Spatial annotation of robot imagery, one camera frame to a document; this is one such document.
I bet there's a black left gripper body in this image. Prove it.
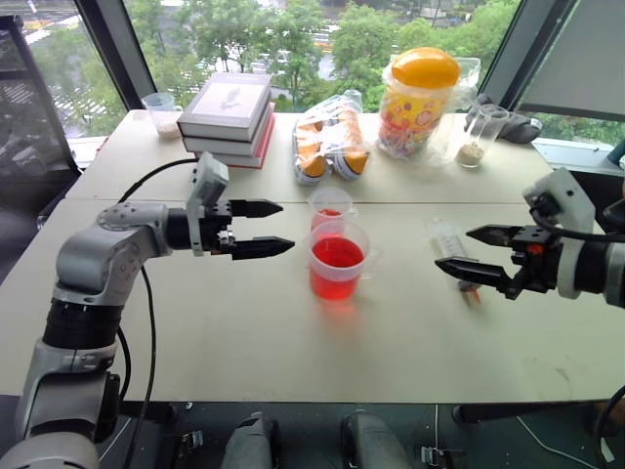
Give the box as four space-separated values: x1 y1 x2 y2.
203 198 236 255

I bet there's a small beaker red liquid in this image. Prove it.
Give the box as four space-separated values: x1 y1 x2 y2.
308 186 360 234

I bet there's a red cover book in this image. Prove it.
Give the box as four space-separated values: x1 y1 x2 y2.
194 115 277 171

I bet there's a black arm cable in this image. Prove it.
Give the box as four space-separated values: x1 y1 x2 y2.
528 194 625 243
115 157 201 469

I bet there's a bag of orange snacks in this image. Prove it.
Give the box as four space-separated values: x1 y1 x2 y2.
291 89 372 188

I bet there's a thin white wire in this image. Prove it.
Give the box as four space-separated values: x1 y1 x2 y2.
516 414 603 469

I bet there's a grey window blind panel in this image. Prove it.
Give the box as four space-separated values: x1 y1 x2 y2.
479 0 625 123

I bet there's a white-paged middle book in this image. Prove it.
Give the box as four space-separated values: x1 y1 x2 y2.
181 104 276 158

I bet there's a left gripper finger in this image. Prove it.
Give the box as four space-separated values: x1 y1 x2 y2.
230 235 296 262
230 198 285 220

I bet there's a clear plastic bag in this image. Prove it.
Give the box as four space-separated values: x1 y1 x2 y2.
375 55 482 168

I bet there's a grey hardcover book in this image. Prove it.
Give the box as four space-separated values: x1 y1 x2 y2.
176 72 274 141

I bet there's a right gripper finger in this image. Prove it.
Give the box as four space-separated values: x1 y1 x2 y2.
465 224 520 249
434 257 515 295

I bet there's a clear measuring cup with handle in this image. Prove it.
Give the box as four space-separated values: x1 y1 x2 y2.
141 92 184 142

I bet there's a black window pillar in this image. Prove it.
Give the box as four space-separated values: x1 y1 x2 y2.
72 0 163 111

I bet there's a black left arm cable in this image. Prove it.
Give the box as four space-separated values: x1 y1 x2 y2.
115 157 201 469

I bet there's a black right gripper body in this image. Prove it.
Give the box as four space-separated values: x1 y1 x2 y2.
502 225 563 301

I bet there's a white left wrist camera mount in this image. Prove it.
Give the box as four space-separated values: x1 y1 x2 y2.
187 150 231 258

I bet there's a black cable loop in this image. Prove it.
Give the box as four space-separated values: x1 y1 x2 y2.
592 384 625 465

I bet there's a dark rounded grey shape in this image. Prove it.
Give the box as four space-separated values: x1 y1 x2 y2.
221 411 282 469
340 409 414 469

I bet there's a teal object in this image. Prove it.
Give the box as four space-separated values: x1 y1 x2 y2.
606 138 625 173

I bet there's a large beaker red liquid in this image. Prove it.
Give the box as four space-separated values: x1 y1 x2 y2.
307 219 385 302

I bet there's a clear plastic syringe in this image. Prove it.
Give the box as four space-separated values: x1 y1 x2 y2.
426 216 485 308

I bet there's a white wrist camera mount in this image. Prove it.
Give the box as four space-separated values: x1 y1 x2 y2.
187 150 231 258
521 167 598 301

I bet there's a dark grey cloth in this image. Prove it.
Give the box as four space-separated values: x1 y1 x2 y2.
463 94 544 145

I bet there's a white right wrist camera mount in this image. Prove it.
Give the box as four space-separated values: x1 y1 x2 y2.
521 167 598 301

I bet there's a candy jar with orange lid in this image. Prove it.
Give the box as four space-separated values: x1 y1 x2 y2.
376 46 462 160

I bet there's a tall clear glass with powder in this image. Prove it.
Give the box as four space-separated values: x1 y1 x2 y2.
455 103 511 170

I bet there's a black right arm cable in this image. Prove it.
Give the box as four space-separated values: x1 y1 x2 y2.
528 194 625 243

